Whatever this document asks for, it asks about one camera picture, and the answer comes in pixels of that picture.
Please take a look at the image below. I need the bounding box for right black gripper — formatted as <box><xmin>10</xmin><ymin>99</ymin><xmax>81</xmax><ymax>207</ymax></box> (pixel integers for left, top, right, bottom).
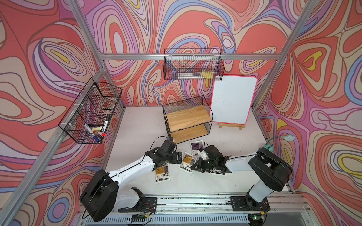
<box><xmin>191</xmin><ymin>158</ymin><xmax>217</xmax><ymax>173</ymax></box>

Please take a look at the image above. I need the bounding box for yellow coffee bag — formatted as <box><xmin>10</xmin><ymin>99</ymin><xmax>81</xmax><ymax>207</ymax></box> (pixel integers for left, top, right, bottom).
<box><xmin>155</xmin><ymin>164</ymin><xmax>171</xmax><ymax>184</ymax></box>
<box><xmin>178</xmin><ymin>152</ymin><xmax>197</xmax><ymax>174</ymax></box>

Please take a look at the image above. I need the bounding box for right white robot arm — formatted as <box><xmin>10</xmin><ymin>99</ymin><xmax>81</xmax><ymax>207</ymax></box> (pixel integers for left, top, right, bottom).
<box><xmin>190</xmin><ymin>145</ymin><xmax>293</xmax><ymax>213</ymax></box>

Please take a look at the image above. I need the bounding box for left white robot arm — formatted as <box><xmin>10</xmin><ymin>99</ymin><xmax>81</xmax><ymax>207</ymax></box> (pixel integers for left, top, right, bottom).
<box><xmin>79</xmin><ymin>137</ymin><xmax>178</xmax><ymax>222</ymax></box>

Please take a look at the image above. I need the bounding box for purple coffee bag right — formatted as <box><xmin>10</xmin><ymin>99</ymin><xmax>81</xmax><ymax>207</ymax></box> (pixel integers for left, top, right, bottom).
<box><xmin>190</xmin><ymin>140</ymin><xmax>205</xmax><ymax>156</ymax></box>

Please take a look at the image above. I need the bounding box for wooden whiteboard easel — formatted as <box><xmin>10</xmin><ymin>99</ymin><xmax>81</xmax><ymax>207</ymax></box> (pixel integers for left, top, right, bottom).
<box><xmin>219</xmin><ymin>123</ymin><xmax>246</xmax><ymax>130</ymax></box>

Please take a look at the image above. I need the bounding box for black marker pen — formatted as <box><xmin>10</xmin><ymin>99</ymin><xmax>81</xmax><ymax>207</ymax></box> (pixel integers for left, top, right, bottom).
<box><xmin>102</xmin><ymin>114</ymin><xmax>111</xmax><ymax>133</ymax></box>

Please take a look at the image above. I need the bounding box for blue capped marker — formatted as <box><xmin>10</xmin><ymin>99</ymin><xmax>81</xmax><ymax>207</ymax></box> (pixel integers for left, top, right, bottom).
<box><xmin>93</xmin><ymin>135</ymin><xmax>100</xmax><ymax>143</ymax></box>

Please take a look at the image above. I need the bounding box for pink framed whiteboard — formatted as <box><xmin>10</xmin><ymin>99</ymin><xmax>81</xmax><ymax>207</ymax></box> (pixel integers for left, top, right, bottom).
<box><xmin>210</xmin><ymin>75</ymin><xmax>257</xmax><ymax>125</ymax></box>

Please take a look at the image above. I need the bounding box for white marker in basket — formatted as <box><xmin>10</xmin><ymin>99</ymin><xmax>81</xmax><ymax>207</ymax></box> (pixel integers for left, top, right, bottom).
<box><xmin>84</xmin><ymin>124</ymin><xmax>95</xmax><ymax>136</ymax></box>

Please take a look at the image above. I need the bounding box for white eraser in basket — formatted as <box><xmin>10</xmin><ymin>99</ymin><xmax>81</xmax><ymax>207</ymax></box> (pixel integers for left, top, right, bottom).
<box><xmin>177</xmin><ymin>73</ymin><xmax>202</xmax><ymax>80</ymax></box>

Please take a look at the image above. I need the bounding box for yellow sponge in basket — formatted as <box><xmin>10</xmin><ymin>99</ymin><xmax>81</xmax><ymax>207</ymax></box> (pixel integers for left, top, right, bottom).
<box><xmin>201</xmin><ymin>71</ymin><xmax>215</xmax><ymax>80</ymax></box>

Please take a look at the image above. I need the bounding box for green spray bottle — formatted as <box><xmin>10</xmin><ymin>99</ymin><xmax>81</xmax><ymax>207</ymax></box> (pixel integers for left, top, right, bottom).
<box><xmin>264</xmin><ymin>134</ymin><xmax>295</xmax><ymax>152</ymax></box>

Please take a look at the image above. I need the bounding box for wooden two-tier wire shelf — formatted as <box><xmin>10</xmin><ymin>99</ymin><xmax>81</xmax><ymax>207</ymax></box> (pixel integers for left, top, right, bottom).
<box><xmin>162</xmin><ymin>96</ymin><xmax>214</xmax><ymax>144</ymax></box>

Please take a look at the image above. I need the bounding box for left wall wire basket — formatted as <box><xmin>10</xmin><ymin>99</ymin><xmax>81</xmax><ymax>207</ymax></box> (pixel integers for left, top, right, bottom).
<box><xmin>58</xmin><ymin>78</ymin><xmax>123</xmax><ymax>145</ymax></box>

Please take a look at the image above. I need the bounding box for wall wire basket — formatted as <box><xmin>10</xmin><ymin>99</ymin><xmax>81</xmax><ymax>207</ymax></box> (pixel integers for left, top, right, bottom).
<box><xmin>163</xmin><ymin>48</ymin><xmax>225</xmax><ymax>81</ymax></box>
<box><xmin>58</xmin><ymin>78</ymin><xmax>123</xmax><ymax>145</ymax></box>

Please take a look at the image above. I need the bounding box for metal base rail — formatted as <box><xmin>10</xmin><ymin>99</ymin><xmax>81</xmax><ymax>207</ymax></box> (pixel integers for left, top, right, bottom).
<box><xmin>75</xmin><ymin>192</ymin><xmax>318</xmax><ymax>226</ymax></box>

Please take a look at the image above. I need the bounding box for back wall wire basket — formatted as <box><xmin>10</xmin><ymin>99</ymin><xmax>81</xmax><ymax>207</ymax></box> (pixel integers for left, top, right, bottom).
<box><xmin>163</xmin><ymin>48</ymin><xmax>225</xmax><ymax>81</ymax></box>

